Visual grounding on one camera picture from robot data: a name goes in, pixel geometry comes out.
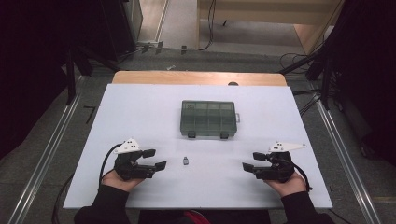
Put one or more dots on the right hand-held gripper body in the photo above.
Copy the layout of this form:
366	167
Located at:
280	166

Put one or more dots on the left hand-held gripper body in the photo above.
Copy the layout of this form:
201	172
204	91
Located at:
124	166

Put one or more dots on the small grey adapter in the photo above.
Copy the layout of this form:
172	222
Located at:
186	160

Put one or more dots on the grey transparent compartment box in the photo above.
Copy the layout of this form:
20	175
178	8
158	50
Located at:
207	119

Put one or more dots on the person's left hand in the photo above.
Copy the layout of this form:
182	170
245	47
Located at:
120	183

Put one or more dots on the person's right hand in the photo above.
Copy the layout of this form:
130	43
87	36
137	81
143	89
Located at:
289	186

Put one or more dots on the white table board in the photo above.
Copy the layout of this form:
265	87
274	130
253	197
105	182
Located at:
140	124

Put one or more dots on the person's dark clothing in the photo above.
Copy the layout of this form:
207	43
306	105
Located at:
243	217

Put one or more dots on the red cloth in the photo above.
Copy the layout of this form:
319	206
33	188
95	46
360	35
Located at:
197	217

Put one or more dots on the dark table grommet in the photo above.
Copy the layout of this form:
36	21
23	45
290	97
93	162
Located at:
233	83

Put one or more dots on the white floor scrap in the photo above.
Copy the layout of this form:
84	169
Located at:
170	67

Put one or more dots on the black metal stand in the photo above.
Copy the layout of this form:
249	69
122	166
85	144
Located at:
71	81
325	87

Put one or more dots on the dark cabinet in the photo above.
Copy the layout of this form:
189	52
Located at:
120	28

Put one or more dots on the black curtain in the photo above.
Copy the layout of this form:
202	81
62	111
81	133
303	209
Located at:
367	62
31	62

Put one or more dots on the light wooden furniture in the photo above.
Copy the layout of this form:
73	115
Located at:
264	14

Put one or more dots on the aluminium floor rail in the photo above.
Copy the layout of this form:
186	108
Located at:
48	155
343	155

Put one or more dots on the black floor bracket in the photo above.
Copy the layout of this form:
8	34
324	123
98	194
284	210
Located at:
145	48
184	49
159	47

